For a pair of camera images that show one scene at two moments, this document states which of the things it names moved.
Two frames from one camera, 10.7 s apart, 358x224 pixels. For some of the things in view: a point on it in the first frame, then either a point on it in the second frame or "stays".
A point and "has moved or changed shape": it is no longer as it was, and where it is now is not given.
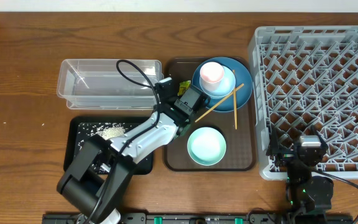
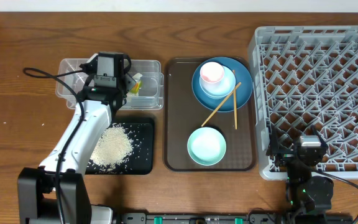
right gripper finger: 323,142 stays
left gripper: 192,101 -> 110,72
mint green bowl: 207,145 stays
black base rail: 214,218 stays
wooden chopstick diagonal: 207,112 has moved or changed shape
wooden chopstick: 235,89 stays
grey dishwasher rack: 325,76 stays
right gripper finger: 274,143 stays
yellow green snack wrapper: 183,86 -> 136,88
